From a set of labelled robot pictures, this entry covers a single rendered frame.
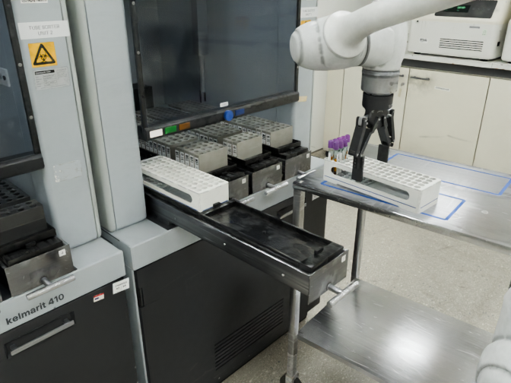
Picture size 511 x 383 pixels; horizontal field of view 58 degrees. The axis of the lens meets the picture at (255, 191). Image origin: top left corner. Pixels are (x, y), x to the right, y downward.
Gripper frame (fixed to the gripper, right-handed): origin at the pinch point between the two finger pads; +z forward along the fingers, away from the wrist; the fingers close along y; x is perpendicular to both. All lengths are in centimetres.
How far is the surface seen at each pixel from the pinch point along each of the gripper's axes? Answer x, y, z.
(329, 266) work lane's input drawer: -15.6, -35.7, 7.5
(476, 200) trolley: -23.9, 12.8, 5.4
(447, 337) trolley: -20, 24, 59
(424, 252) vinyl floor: 31, 111, 88
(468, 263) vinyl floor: 10, 118, 88
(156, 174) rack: 37, -43, 1
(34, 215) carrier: 35, -75, 1
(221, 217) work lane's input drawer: 15.3, -38.9, 7.0
